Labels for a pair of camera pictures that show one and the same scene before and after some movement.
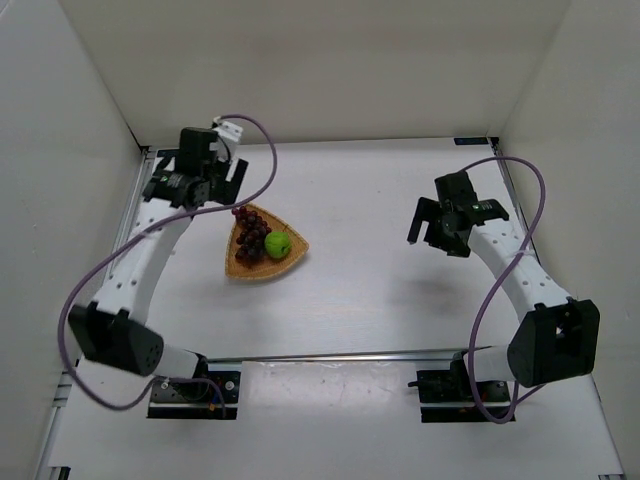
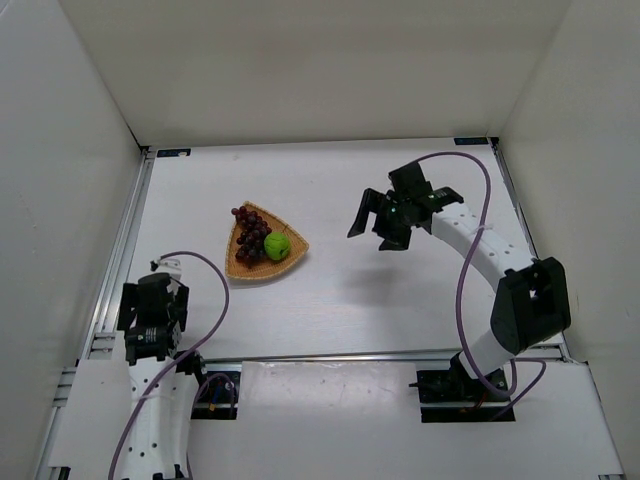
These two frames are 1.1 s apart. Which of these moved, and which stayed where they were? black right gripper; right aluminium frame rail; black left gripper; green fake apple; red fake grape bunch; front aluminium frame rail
Moved: black left gripper; black right gripper
Stayed: red fake grape bunch; green fake apple; front aluminium frame rail; right aluminium frame rail
